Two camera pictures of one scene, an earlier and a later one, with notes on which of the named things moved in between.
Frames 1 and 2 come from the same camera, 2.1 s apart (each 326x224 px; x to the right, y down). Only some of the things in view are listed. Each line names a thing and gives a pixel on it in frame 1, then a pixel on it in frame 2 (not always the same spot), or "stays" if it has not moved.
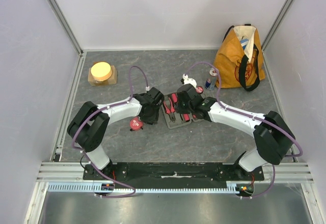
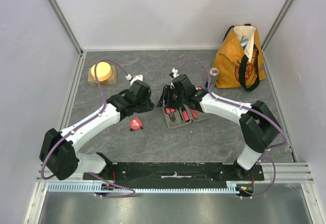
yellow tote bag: (239, 58) stays
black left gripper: (154, 119) → (148, 106)
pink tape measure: (136, 123) stays
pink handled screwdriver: (186, 117) stays
